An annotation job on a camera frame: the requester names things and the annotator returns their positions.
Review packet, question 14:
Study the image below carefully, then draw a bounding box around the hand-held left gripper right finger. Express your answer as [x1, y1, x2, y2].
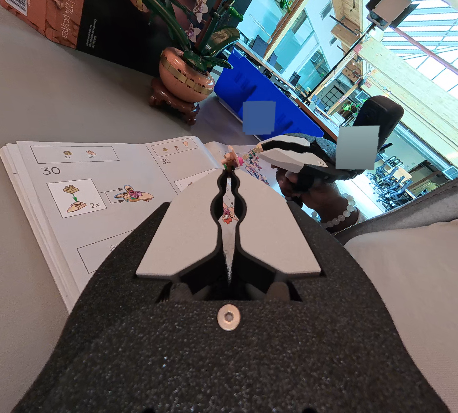
[229, 169, 323, 282]

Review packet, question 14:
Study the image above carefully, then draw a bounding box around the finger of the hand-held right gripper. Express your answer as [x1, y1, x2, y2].
[257, 135, 312, 153]
[258, 148, 327, 174]

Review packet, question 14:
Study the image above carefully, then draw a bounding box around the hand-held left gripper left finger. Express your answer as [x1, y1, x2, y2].
[135, 169, 229, 281]

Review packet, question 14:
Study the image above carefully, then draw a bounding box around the small pink brick flower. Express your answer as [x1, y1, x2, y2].
[222, 145, 245, 172]

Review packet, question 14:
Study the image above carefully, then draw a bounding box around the person's right forearm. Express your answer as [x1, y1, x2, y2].
[334, 178, 458, 246]

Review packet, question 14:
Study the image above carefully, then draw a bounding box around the grey desk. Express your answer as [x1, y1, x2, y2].
[0, 5, 338, 413]

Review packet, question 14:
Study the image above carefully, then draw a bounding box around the person's right hand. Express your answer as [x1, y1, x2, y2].
[275, 165, 358, 223]

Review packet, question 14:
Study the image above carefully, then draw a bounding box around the blue plastic bin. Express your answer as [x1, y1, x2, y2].
[213, 47, 325, 141]

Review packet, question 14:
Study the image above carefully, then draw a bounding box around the group of black chairs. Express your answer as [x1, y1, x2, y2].
[367, 155, 413, 212]

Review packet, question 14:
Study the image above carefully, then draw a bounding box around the open instruction booklet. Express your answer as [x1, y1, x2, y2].
[0, 136, 287, 314]

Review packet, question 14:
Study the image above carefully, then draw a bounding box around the light stand pole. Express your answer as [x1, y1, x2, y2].
[304, 25, 377, 104]

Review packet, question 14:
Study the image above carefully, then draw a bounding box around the brick orchid in pink pot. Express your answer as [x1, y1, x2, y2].
[127, 0, 292, 126]

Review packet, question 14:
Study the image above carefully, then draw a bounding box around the studio light panel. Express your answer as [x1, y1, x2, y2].
[365, 0, 421, 31]

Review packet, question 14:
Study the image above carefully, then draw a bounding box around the brick set cardboard box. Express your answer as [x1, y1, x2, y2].
[0, 0, 229, 79]

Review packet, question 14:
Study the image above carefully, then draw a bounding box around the white bead bracelet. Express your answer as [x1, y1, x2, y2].
[311, 194, 360, 232]

